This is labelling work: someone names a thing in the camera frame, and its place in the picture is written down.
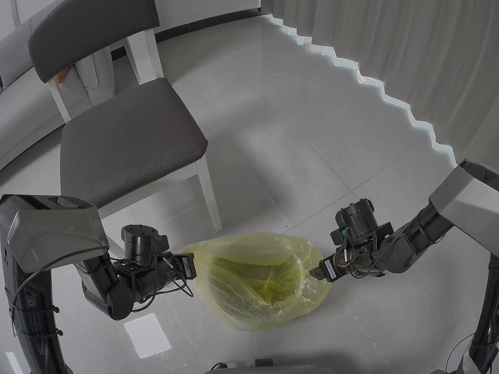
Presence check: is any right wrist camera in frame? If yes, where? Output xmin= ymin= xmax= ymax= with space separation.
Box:
xmin=330 ymin=228 xmax=351 ymax=248

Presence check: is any white curtain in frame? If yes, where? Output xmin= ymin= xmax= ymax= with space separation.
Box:
xmin=260 ymin=0 xmax=499 ymax=194

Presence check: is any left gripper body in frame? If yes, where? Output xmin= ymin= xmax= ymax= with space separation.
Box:
xmin=153 ymin=252 xmax=197 ymax=288

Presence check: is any yellow plastic bag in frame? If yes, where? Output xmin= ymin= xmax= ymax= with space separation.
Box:
xmin=180 ymin=231 xmax=333 ymax=332

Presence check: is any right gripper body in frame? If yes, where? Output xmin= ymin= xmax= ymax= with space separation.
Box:
xmin=319 ymin=249 xmax=385 ymax=284

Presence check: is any white chair with grey cushions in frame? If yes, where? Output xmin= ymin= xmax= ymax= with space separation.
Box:
xmin=28 ymin=0 xmax=223 ymax=233

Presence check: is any pale grey sofa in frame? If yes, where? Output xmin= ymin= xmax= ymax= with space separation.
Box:
xmin=0 ymin=0 xmax=117 ymax=171

